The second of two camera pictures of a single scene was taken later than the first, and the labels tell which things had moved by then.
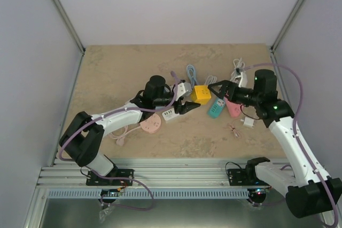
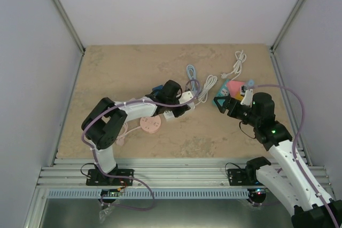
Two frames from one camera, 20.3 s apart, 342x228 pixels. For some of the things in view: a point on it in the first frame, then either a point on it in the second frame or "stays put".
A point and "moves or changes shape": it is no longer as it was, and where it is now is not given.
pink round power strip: (151, 125) stays put
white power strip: (170, 114) stays put
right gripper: (227, 85) to (229, 101)
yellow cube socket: (201, 94) moves or changes shape
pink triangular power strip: (234, 108) moves or changes shape
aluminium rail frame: (68, 174) stays put
